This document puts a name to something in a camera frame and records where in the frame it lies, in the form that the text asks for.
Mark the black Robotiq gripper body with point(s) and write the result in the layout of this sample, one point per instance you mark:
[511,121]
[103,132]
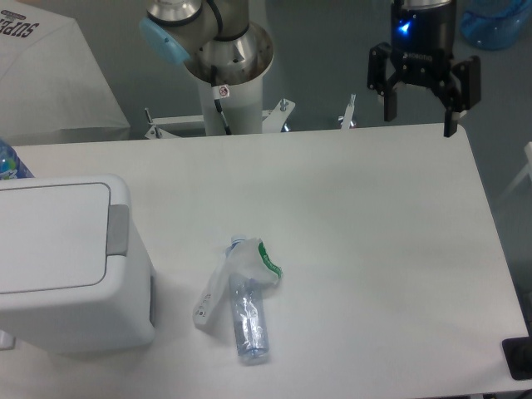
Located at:
[423,34]

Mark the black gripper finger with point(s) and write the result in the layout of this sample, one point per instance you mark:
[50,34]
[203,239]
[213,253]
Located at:
[461,91]
[378,81]

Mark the white trash can lid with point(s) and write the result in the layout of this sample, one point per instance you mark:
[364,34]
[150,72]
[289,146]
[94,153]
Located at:
[53,237]

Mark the white trash can body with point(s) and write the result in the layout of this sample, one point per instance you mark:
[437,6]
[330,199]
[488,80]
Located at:
[117,312]

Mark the large blue water jug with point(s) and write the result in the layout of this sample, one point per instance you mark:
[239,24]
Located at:
[494,25]

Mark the white green plastic bag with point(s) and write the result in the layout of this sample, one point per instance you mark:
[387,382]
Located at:
[247,258]

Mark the clear crushed plastic bottle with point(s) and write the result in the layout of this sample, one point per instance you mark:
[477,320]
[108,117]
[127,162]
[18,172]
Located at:
[251,336]

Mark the grey lid push button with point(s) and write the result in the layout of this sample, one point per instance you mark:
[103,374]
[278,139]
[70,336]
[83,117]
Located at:
[117,235]

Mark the white printed cloth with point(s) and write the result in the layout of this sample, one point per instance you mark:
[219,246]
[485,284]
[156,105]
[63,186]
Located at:
[51,85]

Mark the blue labelled bottle left edge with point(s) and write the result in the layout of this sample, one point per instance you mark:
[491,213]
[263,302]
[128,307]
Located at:
[12,166]

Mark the white metal base frame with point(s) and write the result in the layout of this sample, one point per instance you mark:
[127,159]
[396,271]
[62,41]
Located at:
[274,121]

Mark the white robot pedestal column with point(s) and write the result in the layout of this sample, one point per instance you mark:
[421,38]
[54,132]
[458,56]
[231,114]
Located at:
[237,107]

